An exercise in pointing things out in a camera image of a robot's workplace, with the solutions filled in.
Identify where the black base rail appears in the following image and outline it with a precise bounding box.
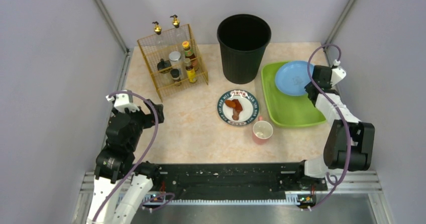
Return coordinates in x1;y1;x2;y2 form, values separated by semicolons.
135;162;328;202

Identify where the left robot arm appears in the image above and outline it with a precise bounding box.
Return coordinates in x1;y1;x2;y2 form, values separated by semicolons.
86;93;164;223

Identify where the green plastic tray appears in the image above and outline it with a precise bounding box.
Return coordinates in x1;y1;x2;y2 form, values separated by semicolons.
261;62;326;128

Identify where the glass oil bottle gold spout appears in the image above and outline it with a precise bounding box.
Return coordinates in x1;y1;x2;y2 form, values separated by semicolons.
151;21;167;62

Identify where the black plastic trash bin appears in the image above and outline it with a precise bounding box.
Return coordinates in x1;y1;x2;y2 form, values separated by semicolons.
217;14;272;84

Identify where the gold wire basket rack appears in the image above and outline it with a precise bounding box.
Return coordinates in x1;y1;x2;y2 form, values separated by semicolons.
137;24;209;100

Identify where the black lid seasoning jar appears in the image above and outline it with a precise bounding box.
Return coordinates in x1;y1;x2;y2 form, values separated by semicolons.
157;59;172;86

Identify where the small brown spice bottle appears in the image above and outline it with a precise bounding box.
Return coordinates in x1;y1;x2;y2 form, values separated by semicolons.
170;68;181;86

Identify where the blue plastic plate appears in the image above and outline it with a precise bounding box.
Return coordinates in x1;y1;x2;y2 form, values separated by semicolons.
274;61;311;96

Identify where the white plate green rim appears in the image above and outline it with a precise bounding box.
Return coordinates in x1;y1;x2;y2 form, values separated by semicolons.
217;89;259;127

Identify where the small yellow label bottle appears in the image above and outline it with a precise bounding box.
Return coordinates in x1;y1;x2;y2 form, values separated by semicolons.
184;58;197;83

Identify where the pink cup white inside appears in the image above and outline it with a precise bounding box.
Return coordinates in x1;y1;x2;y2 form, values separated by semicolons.
252;117;274;145

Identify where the sauce bottle yellow cap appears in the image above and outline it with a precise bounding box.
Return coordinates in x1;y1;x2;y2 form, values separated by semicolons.
182;41;199;71

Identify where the silver lid spice jar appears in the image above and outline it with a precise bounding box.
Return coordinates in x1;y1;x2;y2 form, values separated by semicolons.
169;51;184;79

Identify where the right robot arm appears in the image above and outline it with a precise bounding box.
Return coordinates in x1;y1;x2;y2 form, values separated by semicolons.
303;64;375;178

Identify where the red sausage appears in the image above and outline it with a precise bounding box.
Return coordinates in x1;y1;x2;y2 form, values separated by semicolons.
225;99;243;121

